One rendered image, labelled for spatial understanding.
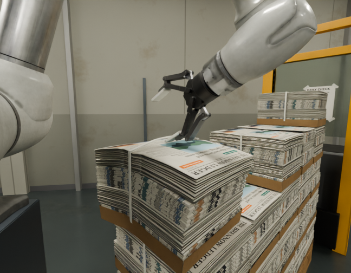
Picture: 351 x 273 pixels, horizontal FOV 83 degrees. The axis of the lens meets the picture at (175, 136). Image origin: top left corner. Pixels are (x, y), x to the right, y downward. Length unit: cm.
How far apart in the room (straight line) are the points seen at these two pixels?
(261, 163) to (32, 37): 89
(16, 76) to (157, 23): 282
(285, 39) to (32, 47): 50
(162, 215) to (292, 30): 42
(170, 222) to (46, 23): 51
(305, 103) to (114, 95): 236
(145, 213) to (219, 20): 317
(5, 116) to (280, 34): 49
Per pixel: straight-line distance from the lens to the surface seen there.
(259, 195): 91
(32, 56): 56
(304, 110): 151
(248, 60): 41
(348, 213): 216
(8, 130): 46
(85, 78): 314
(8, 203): 47
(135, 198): 53
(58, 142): 327
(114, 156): 58
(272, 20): 41
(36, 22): 56
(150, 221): 50
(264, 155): 95
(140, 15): 326
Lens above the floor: 118
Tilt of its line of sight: 8 degrees down
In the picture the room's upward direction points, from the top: straight up
